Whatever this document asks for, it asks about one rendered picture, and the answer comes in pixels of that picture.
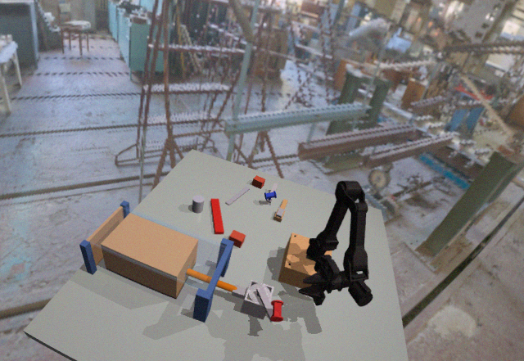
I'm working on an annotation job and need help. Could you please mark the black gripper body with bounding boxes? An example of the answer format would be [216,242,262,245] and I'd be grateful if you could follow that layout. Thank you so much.
[312,259,347,305]

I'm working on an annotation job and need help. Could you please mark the grey flat bar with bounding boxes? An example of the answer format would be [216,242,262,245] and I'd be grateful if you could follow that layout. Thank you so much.
[225,187,250,205]

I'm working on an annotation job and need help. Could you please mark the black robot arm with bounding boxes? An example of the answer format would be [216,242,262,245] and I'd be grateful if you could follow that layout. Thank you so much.
[306,181,373,307]

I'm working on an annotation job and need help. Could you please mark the grey cylinder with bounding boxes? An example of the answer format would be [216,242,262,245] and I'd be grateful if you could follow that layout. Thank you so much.
[192,195,205,214]

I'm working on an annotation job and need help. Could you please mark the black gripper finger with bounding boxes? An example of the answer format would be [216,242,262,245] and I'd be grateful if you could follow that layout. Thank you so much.
[299,284,321,301]
[303,265,329,285]

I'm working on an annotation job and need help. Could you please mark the blue post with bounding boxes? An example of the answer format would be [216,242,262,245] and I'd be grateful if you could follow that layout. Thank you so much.
[200,240,234,322]

